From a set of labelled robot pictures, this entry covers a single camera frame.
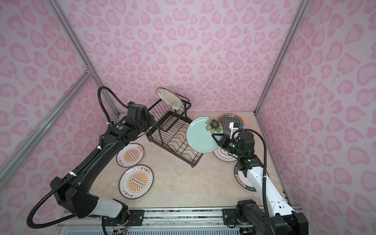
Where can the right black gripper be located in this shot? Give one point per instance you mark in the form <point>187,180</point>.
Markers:
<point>224,142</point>

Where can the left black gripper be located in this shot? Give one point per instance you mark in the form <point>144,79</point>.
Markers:
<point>148,118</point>

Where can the teal plate with flower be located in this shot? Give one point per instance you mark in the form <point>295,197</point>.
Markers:
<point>199,134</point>

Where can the black wire dish rack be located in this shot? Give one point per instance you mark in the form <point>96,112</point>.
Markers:
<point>170,129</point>

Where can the cream plate red berries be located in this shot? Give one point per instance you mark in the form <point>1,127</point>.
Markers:
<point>170,98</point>

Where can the small orange sunburst plate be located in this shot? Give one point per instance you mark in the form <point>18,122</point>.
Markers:
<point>130,155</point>

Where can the large orange sunburst plate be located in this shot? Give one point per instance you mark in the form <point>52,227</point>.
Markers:
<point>136,182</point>

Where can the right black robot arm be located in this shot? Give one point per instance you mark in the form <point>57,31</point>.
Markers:
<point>264,188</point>

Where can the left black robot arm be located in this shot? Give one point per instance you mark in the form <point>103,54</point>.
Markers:
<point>74,196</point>

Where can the navy geometric pattern plate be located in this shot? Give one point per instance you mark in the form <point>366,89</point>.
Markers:
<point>226,119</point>

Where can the white plate blue clover outline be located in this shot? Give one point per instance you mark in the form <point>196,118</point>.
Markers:
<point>224,156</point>

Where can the white plate dark lettered rim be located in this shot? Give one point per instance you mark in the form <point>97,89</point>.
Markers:
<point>242,180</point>

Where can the left aluminium wall frame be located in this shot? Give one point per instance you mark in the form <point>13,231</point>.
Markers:
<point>46,49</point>

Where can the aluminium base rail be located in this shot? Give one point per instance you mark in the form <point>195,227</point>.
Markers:
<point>163,221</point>

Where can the right aluminium corner post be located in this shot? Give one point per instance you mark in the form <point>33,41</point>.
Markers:
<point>296,22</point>

